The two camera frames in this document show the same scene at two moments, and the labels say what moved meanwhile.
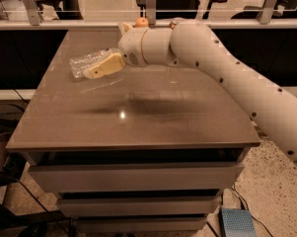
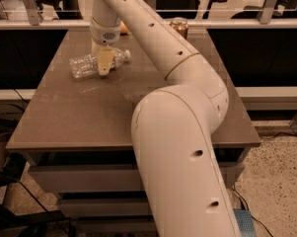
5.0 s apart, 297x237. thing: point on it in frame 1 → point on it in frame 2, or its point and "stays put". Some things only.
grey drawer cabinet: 145,149 stays put
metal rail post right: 270,3 stays put
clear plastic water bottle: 78,64 stays put
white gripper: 130,46 → 105,35
